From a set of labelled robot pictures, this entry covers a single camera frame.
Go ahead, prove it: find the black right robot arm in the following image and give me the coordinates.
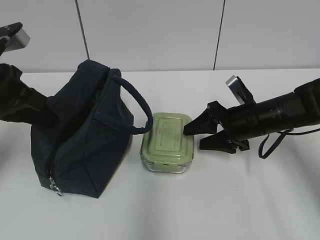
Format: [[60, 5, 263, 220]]
[[183, 75, 320, 159]]

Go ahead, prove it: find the green lidded glass container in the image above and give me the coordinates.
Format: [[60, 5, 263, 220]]
[[140, 112, 194, 174]]

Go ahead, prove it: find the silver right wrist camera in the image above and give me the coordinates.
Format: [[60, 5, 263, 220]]
[[225, 75, 256, 105]]

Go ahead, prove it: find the navy blue lunch bag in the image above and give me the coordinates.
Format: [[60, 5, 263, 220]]
[[30, 59, 153, 198]]

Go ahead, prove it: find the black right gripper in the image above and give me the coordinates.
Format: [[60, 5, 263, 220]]
[[183, 101, 250, 154]]

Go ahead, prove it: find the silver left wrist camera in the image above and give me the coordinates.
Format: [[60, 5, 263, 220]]
[[0, 22, 30, 55]]

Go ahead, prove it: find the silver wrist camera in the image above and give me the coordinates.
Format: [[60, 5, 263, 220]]
[[0, 22, 30, 55], [225, 75, 256, 105]]

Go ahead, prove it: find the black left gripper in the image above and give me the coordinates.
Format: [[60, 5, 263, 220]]
[[0, 63, 57, 125]]

